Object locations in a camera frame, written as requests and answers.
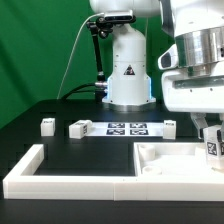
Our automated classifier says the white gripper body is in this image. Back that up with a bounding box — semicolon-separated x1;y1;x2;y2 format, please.
158;44;224;113

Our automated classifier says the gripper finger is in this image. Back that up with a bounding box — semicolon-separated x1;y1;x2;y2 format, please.
190;113;208;139

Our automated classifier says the white square tabletop part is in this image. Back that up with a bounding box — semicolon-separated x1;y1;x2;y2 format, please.
134;142;224;176

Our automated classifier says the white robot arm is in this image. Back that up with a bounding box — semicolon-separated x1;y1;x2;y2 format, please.
89;0;224;137

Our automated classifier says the white marker sheet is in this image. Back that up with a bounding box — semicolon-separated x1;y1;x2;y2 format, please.
89;122;163;137

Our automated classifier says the silver mounted camera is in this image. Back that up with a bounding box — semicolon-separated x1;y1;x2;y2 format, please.
104;10;133;23

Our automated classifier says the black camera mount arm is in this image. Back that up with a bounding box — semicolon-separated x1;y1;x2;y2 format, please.
87;20;106;103

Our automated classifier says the black cable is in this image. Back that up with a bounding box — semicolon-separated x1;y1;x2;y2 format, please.
59;83;98;101

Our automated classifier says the white U-shaped fence wall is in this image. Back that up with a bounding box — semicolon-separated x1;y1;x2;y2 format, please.
3;144;224;201

